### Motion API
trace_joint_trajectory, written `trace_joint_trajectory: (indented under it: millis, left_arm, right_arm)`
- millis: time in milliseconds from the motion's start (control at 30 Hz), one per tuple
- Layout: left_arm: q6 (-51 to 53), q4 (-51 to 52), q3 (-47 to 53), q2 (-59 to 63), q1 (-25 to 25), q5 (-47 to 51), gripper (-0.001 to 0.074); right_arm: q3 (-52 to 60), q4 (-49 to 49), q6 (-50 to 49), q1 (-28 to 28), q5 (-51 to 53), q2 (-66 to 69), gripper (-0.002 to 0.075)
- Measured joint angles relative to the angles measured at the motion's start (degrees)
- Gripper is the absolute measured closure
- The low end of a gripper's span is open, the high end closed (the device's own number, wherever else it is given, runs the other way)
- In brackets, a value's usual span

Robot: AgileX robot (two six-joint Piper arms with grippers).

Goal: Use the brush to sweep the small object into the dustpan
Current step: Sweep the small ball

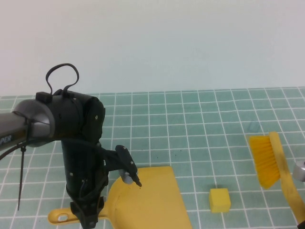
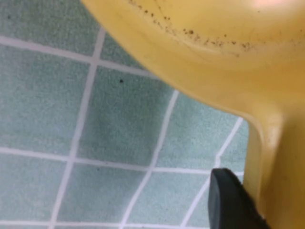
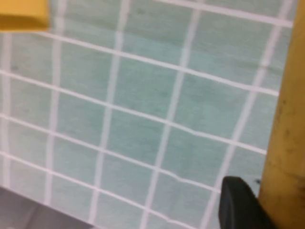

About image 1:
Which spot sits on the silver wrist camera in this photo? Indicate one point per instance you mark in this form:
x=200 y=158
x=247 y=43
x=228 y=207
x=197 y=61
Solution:
x=126 y=176
x=300 y=170

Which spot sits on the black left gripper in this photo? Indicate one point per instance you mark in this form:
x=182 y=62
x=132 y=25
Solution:
x=83 y=186

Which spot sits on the green white-checked tablecloth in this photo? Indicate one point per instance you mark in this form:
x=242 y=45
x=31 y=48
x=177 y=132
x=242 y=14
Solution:
x=190 y=131

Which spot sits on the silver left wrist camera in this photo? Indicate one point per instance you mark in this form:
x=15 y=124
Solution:
x=126 y=176

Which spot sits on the yellow hand brush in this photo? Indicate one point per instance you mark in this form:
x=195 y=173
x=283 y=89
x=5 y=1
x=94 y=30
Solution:
x=264 y=162

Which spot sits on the small yellow foam cube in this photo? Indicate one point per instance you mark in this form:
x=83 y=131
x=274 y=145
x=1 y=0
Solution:
x=219 y=200

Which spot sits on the yellow plastic dustpan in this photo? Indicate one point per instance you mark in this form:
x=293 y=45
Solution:
x=147 y=202

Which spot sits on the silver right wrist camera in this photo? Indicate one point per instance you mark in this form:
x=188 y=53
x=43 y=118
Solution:
x=300 y=170

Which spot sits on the black zip tie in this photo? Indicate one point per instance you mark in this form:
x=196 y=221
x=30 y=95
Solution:
x=21 y=176

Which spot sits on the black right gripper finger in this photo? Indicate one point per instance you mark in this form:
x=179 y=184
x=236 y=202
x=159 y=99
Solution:
x=301 y=225

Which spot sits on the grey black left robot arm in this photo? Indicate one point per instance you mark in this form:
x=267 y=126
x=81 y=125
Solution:
x=71 y=119

